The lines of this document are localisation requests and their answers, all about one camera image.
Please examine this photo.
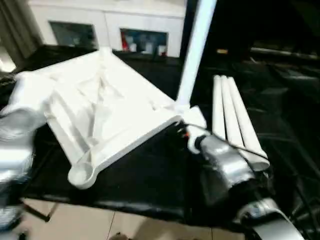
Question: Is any white plastic table leg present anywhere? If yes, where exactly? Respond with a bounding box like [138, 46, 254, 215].
[219, 75, 247, 151]
[212, 74, 229, 141]
[226, 76, 271, 172]
[174, 0, 218, 114]

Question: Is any white plastic table top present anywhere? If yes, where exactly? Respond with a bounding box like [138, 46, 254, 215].
[4, 46, 194, 190]

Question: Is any black plastic mat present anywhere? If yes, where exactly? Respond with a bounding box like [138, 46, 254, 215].
[0, 44, 320, 233]

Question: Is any white sideboard cabinet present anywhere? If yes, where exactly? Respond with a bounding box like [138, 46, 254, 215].
[27, 0, 186, 59]

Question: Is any black stand leg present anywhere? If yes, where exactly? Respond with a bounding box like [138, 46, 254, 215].
[20, 198, 56, 223]

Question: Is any grey curtain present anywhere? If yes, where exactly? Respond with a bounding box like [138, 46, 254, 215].
[0, 0, 44, 72]

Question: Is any dark metal rail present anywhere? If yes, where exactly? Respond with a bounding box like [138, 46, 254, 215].
[250, 46, 320, 60]

